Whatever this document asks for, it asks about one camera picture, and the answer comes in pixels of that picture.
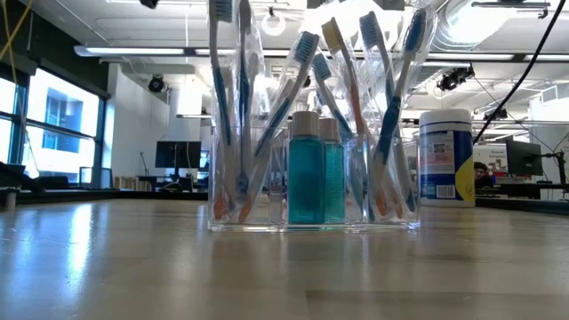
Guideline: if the teal mouthwash bottle white cap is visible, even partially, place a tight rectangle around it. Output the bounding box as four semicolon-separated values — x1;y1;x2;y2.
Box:
287;110;327;226
317;116;348;224

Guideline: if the clear acrylic organizer box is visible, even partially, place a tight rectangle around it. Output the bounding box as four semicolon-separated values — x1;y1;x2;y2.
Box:
207;126;421;233

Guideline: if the black computer monitor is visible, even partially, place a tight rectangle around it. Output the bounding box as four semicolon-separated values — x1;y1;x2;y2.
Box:
154;140;203;170
505;139;544;177

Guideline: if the white blue wipes canister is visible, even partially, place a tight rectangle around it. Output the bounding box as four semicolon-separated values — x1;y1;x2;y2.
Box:
419;108;477;209

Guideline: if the linear light fixture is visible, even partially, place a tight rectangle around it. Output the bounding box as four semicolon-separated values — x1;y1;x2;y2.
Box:
73;44;569;63

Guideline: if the person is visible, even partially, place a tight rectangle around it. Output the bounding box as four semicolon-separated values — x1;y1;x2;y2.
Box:
471;161;495;191

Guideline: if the white ring lamp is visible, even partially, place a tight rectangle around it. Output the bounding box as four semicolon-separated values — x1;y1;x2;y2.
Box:
260;9;287;37

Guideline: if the black aluminium rig frame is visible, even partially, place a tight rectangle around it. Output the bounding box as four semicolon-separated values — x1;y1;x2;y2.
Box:
0;186;569;212

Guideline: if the black camera on mount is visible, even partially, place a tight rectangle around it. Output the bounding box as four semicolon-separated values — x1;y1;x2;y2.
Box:
437;64;476;92

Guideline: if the silver ventilation duct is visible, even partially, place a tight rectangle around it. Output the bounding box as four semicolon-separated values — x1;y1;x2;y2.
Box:
393;0;534;93

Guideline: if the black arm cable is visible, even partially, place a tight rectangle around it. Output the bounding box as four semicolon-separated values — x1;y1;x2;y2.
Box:
472;0;565;147

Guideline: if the yellow cable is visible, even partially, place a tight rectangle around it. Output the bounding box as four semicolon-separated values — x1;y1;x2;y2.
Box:
0;0;35;85

